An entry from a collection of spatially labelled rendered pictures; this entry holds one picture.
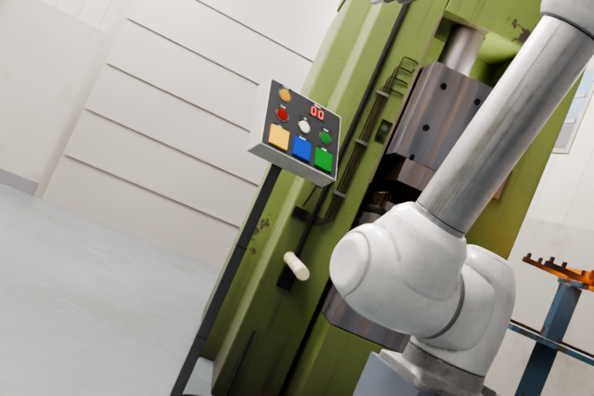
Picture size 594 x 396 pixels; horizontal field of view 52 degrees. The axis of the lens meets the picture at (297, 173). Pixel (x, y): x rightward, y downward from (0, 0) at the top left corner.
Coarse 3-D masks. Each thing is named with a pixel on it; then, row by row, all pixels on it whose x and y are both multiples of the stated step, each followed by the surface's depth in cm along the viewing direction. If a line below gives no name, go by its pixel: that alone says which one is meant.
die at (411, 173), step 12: (384, 168) 264; (396, 168) 244; (408, 168) 236; (420, 168) 236; (372, 180) 276; (384, 180) 256; (396, 180) 238; (408, 180) 236; (420, 180) 236; (420, 192) 241
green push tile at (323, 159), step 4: (316, 148) 215; (320, 148) 216; (316, 152) 215; (320, 152) 216; (324, 152) 217; (316, 156) 214; (320, 156) 215; (324, 156) 216; (328, 156) 217; (316, 160) 213; (320, 160) 214; (324, 160) 216; (328, 160) 217; (316, 164) 212; (320, 164) 214; (324, 164) 215; (328, 164) 216; (320, 168) 214; (324, 168) 214; (328, 168) 216
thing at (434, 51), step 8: (432, 40) 287; (432, 48) 287; (440, 48) 288; (432, 56) 287; (424, 64) 287; (480, 64) 290; (488, 64) 290; (472, 72) 289; (480, 72) 290; (488, 72) 290; (480, 80) 290; (488, 80) 290; (376, 184) 283; (368, 192) 283
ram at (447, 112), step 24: (432, 72) 238; (456, 72) 239; (408, 96) 254; (432, 96) 237; (456, 96) 238; (480, 96) 239; (408, 120) 236; (432, 120) 237; (456, 120) 238; (408, 144) 236; (432, 144) 237; (432, 168) 237
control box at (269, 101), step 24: (264, 96) 211; (264, 120) 205; (288, 120) 212; (312, 120) 220; (336, 120) 228; (264, 144) 201; (288, 144) 208; (312, 144) 215; (336, 144) 223; (288, 168) 213; (312, 168) 212; (336, 168) 219
